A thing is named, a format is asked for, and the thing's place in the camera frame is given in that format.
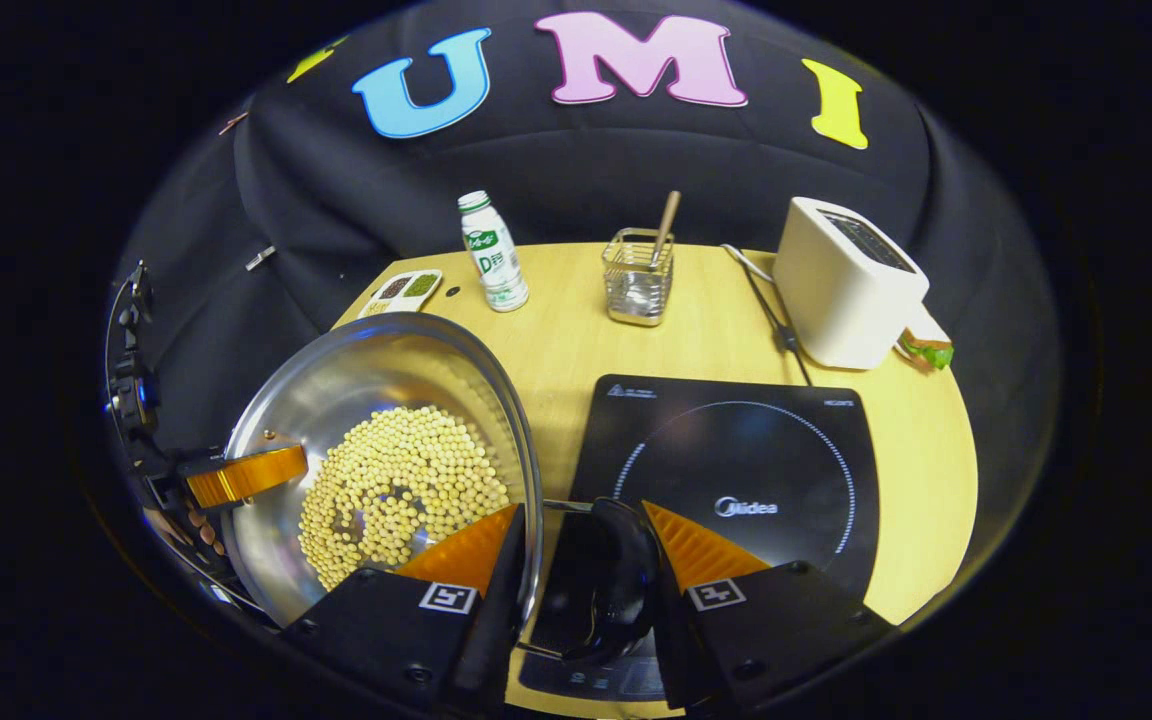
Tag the white divided seasoning dish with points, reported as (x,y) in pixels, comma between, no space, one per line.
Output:
(406,290)

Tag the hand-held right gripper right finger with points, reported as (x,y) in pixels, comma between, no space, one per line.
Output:
(671,640)

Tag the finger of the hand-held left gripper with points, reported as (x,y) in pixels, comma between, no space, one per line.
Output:
(246,475)

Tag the stainless steel pot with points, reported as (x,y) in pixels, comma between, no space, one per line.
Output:
(336,390)

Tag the small grey tag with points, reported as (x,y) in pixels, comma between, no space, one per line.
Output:
(259,258)

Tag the black backdrop cloth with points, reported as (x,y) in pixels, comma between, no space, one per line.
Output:
(586,160)

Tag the white toaster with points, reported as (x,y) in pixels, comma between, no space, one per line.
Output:
(836,300)

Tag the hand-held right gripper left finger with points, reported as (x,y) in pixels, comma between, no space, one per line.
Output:
(501,600)

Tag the black induction cooktop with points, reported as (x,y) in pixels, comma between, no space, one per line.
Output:
(736,450)

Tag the white drink bottle green label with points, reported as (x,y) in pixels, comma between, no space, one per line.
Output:
(496,270)

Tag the pile of yellow soybeans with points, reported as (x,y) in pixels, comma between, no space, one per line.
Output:
(406,470)

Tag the toy sandwich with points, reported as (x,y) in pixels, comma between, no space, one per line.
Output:
(931,350)

